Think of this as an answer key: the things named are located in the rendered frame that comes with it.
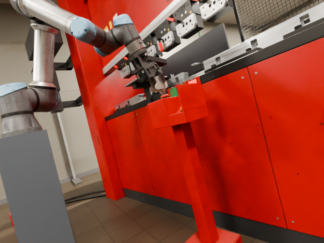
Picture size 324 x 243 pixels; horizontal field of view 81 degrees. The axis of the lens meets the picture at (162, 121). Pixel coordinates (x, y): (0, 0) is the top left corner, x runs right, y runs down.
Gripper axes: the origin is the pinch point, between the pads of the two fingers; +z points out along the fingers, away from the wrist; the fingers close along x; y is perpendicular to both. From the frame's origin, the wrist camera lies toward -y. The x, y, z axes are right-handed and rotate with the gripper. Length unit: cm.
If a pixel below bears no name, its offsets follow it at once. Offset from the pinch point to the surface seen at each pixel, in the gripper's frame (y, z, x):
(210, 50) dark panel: -99, -2, -23
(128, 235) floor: 34, 74, -59
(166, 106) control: 8.5, 4.9, 5.2
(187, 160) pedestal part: 13.4, 29.3, 5.6
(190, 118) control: 9.1, 12.4, 14.5
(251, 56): -24.2, 4.5, 31.6
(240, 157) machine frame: -9.6, 46.1, 15.2
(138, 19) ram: -60, -50, -46
